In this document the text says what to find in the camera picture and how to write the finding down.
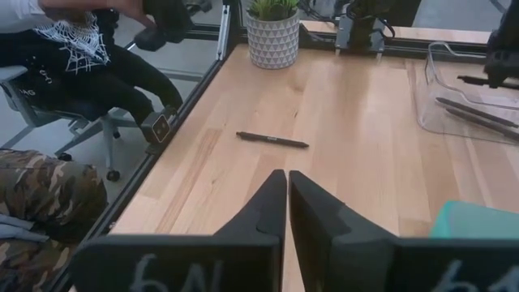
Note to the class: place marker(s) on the grey office chair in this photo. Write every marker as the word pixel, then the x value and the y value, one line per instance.
pixel 103 134

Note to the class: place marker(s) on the person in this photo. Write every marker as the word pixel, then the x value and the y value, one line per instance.
pixel 61 81
pixel 48 190

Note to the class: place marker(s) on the black pen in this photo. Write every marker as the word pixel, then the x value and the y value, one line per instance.
pixel 271 140
pixel 478 121
pixel 474 109
pixel 470 80

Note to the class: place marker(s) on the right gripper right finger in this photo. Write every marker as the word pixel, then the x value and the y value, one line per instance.
pixel 344 251

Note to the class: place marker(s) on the white patterned plant pot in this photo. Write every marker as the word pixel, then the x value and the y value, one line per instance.
pixel 273 44

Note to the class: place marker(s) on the teal plastic tray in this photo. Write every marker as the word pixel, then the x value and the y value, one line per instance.
pixel 474 221

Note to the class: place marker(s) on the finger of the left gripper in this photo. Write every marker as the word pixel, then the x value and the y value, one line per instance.
pixel 496 77

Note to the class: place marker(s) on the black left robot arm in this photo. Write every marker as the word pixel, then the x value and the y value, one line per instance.
pixel 361 28

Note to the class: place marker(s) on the small black camera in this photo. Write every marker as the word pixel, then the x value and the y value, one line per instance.
pixel 159 127

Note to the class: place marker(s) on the aluminium post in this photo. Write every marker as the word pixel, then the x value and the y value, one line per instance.
pixel 223 32

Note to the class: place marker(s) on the green plant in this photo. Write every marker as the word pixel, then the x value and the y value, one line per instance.
pixel 271 8

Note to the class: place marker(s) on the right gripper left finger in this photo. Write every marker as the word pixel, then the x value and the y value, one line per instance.
pixel 243 251

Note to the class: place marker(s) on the clear plastic bin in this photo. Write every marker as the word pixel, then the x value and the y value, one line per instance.
pixel 430 101

